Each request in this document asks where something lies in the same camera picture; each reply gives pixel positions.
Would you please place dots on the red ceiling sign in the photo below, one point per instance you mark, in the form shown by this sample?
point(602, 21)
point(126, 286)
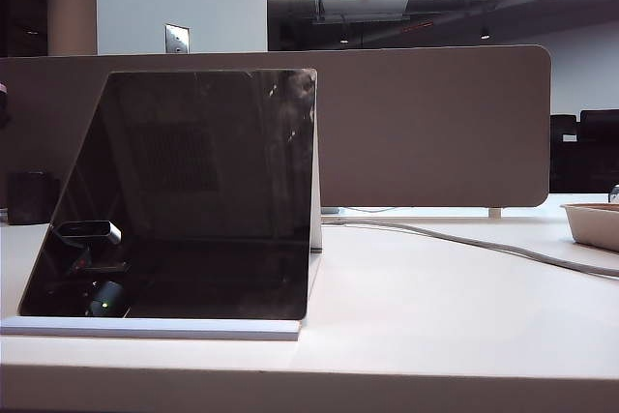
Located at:
point(420, 24)

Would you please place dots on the black cylindrical cup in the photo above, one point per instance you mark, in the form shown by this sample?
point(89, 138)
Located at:
point(29, 197)

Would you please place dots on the silver wall switch plate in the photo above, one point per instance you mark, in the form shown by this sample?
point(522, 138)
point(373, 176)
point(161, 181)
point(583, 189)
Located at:
point(177, 38)

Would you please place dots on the white divider foot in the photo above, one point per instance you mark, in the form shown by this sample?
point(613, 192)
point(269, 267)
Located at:
point(495, 213)

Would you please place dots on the black pendant lamp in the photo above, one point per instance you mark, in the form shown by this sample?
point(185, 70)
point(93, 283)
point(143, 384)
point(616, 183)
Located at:
point(485, 34)
point(344, 38)

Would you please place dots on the brown desk divider panel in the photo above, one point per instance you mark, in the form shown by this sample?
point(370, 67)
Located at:
point(435, 132)

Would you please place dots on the beige paper tray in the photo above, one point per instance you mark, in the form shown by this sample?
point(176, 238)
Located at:
point(595, 231)

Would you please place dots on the pink and black edge object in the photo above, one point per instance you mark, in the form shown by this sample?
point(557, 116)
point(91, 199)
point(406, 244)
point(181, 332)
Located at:
point(4, 103)

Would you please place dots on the black office chair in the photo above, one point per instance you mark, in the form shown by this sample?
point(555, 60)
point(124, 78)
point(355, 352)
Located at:
point(599, 156)
point(563, 156)

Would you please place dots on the small bluish grey object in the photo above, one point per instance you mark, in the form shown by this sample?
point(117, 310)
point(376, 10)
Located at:
point(615, 194)

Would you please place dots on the square mirror with white base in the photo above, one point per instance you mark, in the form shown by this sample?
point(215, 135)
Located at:
point(193, 166)

